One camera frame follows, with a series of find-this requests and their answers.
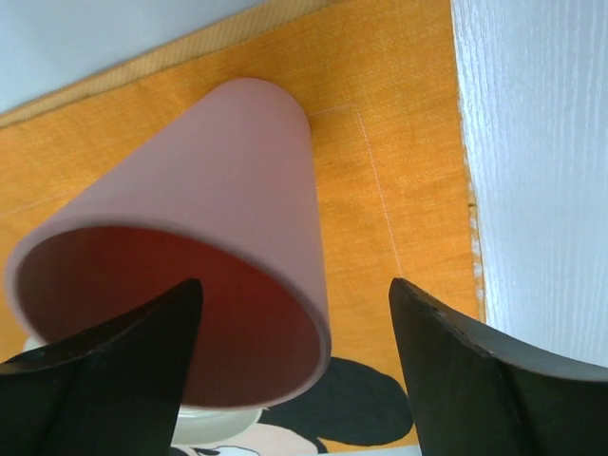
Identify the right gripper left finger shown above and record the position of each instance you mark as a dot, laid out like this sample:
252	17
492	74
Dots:
113	389

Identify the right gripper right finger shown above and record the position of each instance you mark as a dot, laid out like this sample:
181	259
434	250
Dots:
474	390

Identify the cream white plate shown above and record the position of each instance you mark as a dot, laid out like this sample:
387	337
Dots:
204	426

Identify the pink plastic cup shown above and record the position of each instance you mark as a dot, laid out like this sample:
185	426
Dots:
225	194

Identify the orange Mickey Mouse placemat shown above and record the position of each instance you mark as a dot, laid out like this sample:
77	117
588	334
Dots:
378	83

